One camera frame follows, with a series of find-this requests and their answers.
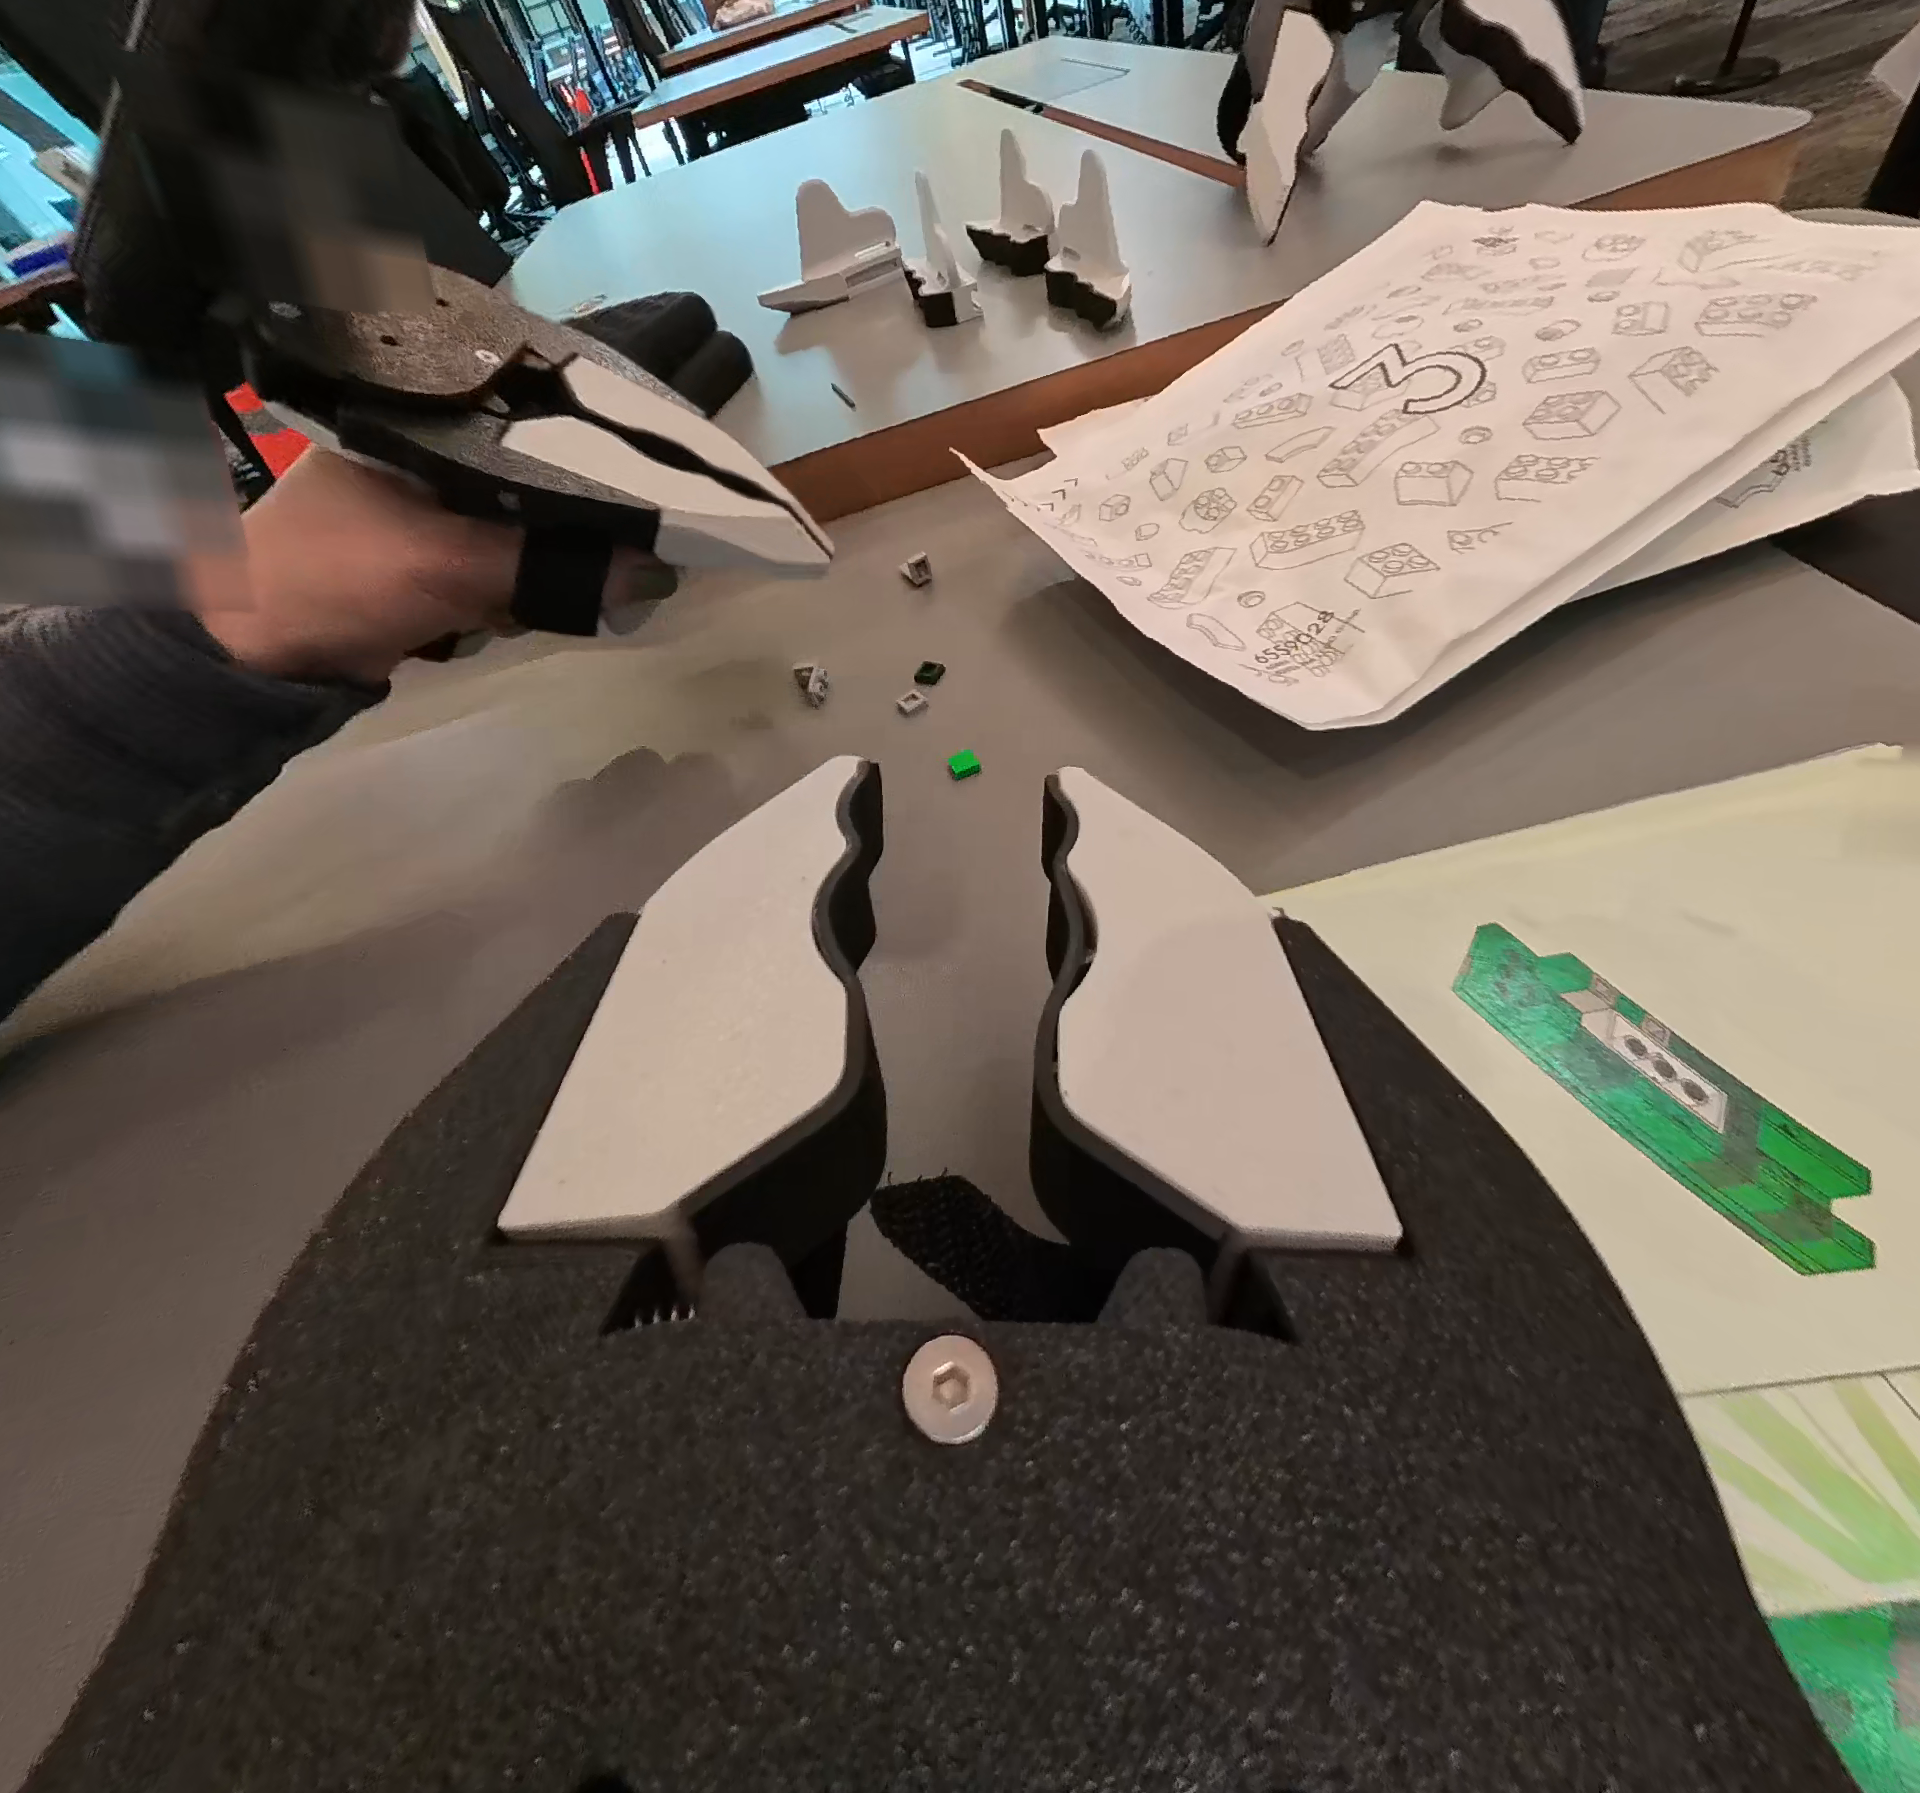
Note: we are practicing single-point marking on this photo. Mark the wooden top table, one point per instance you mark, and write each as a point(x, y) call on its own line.
point(776, 42)

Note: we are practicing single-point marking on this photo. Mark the black office chair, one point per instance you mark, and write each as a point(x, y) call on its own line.
point(510, 107)

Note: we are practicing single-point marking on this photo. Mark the grey desk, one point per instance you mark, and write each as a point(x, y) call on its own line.
point(447, 850)

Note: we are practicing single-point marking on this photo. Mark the person's left hand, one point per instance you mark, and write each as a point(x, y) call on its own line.
point(378, 576)

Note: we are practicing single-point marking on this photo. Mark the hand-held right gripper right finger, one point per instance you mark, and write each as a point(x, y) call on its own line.
point(1211, 1058)

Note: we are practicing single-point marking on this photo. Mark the black foam pad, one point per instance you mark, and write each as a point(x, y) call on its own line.
point(715, 378)
point(651, 323)

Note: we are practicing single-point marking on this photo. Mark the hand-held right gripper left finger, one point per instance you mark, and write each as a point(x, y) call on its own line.
point(705, 1043)

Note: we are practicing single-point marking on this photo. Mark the pale green instruction booklet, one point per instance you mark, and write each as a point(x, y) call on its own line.
point(1651, 920)

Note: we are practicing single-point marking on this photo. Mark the person's left forearm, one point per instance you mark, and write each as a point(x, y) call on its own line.
point(119, 771)

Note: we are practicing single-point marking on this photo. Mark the white printed bracket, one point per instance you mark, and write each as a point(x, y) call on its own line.
point(835, 245)

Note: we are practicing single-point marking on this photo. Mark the spare white gripper finger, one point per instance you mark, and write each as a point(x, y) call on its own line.
point(932, 275)
point(1087, 261)
point(1020, 210)

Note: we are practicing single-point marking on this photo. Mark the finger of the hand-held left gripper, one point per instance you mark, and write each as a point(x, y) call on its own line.
point(665, 414)
point(705, 516)

